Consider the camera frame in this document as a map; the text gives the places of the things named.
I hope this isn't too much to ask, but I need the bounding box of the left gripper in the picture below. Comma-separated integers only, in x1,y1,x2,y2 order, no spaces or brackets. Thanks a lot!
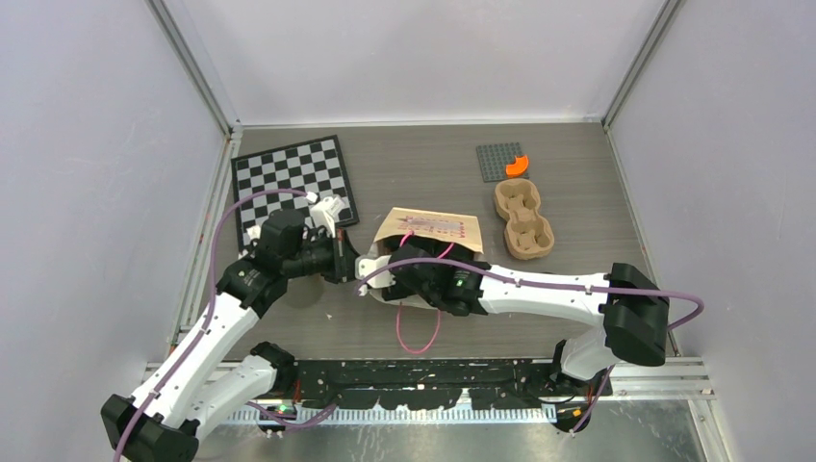
284,227,359,285

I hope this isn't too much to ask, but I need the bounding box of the paper cakes gift bag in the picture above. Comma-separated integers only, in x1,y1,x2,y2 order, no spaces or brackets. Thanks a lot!
370,207,484,355

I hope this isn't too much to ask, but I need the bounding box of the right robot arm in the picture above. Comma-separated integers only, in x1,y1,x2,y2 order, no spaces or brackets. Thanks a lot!
368,244,669,396

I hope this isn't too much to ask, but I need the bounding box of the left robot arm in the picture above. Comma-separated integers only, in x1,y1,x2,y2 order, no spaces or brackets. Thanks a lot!
101,200,358,461

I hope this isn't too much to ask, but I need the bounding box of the brown cardboard cup carrier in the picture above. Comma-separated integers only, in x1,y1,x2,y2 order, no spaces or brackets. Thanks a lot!
494,178,555,261

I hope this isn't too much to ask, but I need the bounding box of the black white chessboard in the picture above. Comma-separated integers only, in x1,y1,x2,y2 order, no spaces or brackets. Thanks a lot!
232,135,360,250

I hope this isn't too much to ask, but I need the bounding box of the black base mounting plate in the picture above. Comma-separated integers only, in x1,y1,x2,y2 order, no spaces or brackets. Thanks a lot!
272,359,612,411

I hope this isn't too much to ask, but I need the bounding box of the grey lego baseplate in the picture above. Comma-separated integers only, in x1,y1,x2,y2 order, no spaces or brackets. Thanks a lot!
475,142,523,183

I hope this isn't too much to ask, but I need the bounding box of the orange plastic piece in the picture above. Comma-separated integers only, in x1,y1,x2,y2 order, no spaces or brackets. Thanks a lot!
504,155,529,178

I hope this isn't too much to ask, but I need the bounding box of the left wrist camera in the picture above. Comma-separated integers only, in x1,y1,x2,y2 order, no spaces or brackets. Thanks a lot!
309,195,346,238

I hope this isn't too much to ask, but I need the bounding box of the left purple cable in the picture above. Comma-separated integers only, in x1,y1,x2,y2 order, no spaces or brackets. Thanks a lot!
113,188,339,462

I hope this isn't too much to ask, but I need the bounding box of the purple cable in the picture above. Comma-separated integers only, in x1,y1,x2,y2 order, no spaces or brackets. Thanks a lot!
113,188,339,462
353,264,705,438

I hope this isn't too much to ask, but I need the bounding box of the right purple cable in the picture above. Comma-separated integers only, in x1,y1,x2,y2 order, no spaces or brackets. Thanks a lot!
353,264,705,438

